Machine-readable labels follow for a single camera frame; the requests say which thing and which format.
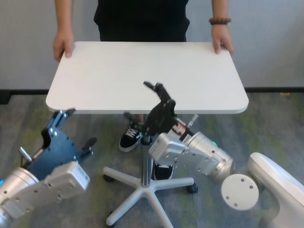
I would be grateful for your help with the small black floor block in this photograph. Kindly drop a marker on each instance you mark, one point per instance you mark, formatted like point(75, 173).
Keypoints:
point(5, 97)

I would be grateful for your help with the black white sneaker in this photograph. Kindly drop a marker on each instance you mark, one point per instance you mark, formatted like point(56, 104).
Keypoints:
point(163, 172)
point(129, 140)

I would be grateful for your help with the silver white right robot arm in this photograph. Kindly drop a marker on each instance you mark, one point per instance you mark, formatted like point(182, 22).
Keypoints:
point(261, 185)

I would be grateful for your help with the person's left forearm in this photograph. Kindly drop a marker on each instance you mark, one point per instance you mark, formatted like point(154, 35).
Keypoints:
point(219, 9)

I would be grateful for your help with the black shorts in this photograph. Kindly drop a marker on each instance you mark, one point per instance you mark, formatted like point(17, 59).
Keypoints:
point(142, 34)

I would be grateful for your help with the person's right forearm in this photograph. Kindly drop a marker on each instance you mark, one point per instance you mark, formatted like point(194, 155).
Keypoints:
point(63, 16)

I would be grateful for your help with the person's right hand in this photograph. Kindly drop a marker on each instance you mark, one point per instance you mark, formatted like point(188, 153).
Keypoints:
point(62, 44)

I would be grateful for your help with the black sweatshirt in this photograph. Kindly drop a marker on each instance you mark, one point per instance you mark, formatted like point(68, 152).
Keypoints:
point(142, 12)

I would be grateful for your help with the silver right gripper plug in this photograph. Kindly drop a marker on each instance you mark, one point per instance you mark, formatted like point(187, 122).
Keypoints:
point(192, 121)

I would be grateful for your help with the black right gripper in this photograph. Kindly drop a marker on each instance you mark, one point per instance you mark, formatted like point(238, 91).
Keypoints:
point(160, 117)

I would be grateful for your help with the black white left sneaker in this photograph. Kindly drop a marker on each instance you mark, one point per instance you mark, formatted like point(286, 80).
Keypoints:
point(163, 172)

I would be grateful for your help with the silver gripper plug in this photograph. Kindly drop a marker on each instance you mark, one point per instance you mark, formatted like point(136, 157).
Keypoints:
point(25, 154)
point(192, 121)

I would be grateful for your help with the black white right sneaker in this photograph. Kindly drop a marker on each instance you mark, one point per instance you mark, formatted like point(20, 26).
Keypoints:
point(129, 140)

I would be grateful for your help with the white pedestal table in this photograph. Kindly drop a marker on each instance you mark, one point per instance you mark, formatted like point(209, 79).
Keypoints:
point(147, 78)

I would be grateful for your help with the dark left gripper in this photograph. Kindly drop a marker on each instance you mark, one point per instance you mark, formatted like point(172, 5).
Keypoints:
point(55, 154)

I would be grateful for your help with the person's left hand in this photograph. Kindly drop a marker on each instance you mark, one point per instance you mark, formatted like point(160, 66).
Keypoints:
point(222, 38)

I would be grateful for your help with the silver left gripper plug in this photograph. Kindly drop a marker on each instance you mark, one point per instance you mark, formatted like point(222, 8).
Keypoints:
point(25, 154)

